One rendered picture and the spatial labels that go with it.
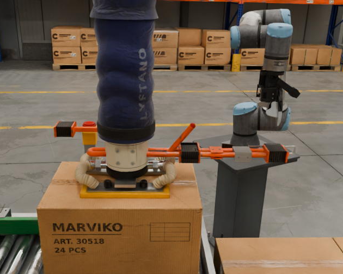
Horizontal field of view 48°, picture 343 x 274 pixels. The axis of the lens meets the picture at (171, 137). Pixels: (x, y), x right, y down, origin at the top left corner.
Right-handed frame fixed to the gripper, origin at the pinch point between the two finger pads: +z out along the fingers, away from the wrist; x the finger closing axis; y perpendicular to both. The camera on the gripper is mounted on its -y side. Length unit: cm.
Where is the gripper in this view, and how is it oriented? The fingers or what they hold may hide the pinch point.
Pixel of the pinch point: (273, 120)
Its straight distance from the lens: 158.4
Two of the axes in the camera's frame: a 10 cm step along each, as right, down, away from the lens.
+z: -0.3, 9.3, 3.6
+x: 0.5, 3.6, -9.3
